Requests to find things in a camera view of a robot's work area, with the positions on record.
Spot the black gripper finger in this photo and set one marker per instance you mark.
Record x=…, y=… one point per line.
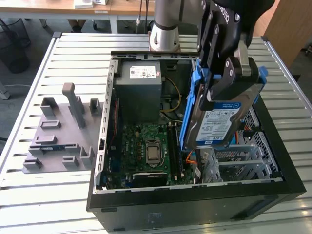
x=207, y=48
x=231, y=83

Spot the hard disk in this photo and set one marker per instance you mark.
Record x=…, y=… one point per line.
x=217, y=124

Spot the metal disk bay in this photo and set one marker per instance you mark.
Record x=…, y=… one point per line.
x=239, y=163

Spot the wooden cabinet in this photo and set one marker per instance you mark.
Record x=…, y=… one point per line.
x=292, y=29

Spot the black chair base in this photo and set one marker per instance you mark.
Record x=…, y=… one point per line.
x=308, y=50

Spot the grey power supply unit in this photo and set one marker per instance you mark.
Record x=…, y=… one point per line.
x=139, y=97

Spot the black RAM stick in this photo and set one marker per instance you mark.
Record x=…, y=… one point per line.
x=180, y=165

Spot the silver CPU in socket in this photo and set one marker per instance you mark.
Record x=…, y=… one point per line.
x=153, y=153

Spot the green motherboard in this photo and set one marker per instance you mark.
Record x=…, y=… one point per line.
x=131, y=156

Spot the black graphics card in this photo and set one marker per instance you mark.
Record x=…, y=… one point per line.
x=148, y=179

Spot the white box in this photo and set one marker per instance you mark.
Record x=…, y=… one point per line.
x=84, y=3

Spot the black open PC case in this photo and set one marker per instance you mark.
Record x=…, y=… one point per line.
x=170, y=212

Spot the grey parts rack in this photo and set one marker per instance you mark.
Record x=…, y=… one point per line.
x=65, y=136

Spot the green RAM stick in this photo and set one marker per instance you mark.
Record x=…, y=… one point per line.
x=52, y=148

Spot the black mesh waste bin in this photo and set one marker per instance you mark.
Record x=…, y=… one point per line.
x=14, y=48

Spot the grey metal floor foot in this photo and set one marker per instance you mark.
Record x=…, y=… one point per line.
x=3, y=93

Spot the wooden desk white frame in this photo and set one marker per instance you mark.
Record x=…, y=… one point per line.
x=129, y=11
x=61, y=7

